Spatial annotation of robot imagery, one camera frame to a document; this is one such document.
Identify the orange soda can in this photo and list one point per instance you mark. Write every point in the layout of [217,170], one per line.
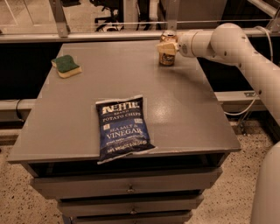
[165,59]

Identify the grey drawer cabinet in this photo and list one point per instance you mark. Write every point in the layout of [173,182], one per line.
[59,144]

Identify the top drawer knob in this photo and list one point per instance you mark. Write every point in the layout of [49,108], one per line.
[131,189]

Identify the drawer knob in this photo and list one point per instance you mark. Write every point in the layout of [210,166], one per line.
[133,211]
[131,189]

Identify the green and yellow sponge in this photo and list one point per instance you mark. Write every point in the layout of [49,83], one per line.
[65,66]

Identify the metal railing bar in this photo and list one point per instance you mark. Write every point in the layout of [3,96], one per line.
[81,37]

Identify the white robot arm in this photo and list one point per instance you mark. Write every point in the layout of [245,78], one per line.
[228,44]

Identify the blue Kettle chips bag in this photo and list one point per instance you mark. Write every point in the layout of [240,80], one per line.
[122,127]

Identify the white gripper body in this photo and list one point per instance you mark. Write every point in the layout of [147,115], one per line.
[185,45]

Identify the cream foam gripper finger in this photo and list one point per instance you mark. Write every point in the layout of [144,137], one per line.
[169,48]

